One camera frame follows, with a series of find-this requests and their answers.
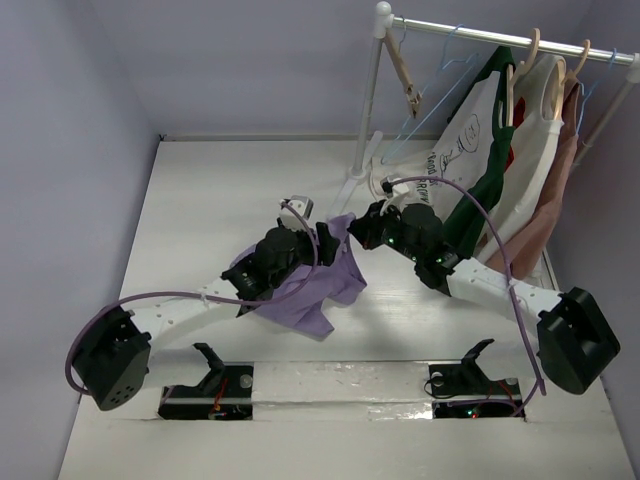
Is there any purple t shirt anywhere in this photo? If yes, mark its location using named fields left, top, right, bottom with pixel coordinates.
left=221, top=213, right=367, bottom=339

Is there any blue wire hanger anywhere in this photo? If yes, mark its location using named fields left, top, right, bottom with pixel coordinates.
left=576, top=48, right=618, bottom=134
left=379, top=23, right=481, bottom=166

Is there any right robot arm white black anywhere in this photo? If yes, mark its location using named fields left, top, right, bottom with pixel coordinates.
left=348, top=201, right=621, bottom=395

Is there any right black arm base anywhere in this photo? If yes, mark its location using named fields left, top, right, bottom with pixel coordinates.
left=423, top=339, right=525, bottom=420

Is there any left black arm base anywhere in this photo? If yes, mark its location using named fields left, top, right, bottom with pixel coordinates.
left=157, top=342, right=254, bottom=421

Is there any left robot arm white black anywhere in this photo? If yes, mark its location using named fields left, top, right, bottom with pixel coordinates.
left=65, top=222, right=341, bottom=411

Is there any dark green t shirt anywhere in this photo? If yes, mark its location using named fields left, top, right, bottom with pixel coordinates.
left=442, top=46, right=515, bottom=256

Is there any cream printed t shirt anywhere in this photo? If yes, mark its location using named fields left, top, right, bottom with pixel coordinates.
left=369, top=70, right=504, bottom=199

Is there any pink shirt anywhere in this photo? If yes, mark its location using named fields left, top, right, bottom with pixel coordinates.
left=503, top=75, right=581, bottom=279

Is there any wooden clip hanger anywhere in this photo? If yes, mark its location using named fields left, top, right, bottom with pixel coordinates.
left=383, top=28, right=422, bottom=119

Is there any wooden hanger left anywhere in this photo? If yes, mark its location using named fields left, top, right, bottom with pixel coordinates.
left=505, top=28, right=541, bottom=127

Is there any wooden hanger right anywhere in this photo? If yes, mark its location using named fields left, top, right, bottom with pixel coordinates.
left=551, top=39, right=591, bottom=120

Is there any red garment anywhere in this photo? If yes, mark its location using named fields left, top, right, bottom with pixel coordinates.
left=505, top=97, right=526, bottom=170

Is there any white tank top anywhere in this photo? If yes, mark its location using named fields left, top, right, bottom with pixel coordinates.
left=475, top=54, right=565, bottom=263

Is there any white clothes rack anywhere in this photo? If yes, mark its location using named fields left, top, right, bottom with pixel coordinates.
left=327, top=1, right=639, bottom=218

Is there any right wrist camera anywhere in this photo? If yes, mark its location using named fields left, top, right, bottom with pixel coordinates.
left=380, top=176, right=412, bottom=206

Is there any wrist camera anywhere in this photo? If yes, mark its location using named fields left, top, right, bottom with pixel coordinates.
left=380, top=176, right=412, bottom=206
left=278, top=195, right=314, bottom=231

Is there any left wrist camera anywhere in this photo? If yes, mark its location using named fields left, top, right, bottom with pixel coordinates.
left=278, top=195, right=314, bottom=231

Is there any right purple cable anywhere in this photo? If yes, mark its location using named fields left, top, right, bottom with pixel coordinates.
left=392, top=175, right=549, bottom=419

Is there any purple cable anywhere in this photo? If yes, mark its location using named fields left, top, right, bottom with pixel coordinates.
left=392, top=175, right=549, bottom=419
left=65, top=200, right=321, bottom=392

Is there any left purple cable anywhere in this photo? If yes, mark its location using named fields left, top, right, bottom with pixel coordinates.
left=65, top=200, right=321, bottom=392

